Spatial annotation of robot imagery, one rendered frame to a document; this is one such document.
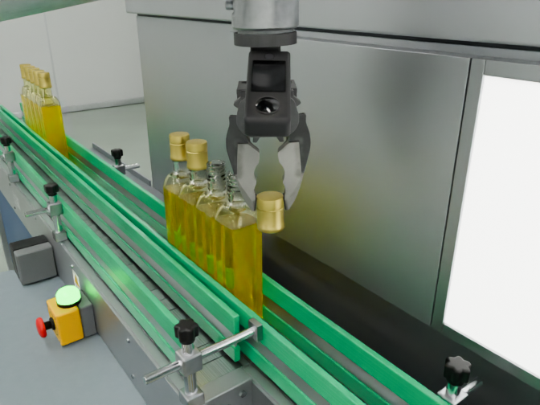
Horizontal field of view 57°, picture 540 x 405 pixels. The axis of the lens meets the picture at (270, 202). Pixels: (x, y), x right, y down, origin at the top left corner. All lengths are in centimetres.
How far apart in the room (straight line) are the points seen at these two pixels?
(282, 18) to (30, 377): 76
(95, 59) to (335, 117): 617
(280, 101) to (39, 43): 616
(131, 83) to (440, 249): 650
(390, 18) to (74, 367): 79
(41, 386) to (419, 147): 75
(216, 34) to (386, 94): 46
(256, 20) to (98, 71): 630
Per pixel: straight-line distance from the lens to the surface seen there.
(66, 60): 670
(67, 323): 105
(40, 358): 107
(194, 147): 80
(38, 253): 128
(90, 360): 103
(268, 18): 56
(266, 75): 54
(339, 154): 72
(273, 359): 72
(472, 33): 59
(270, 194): 62
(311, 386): 66
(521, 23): 56
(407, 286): 70
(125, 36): 692
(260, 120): 49
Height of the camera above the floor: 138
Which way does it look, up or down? 23 degrees down
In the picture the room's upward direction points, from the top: straight up
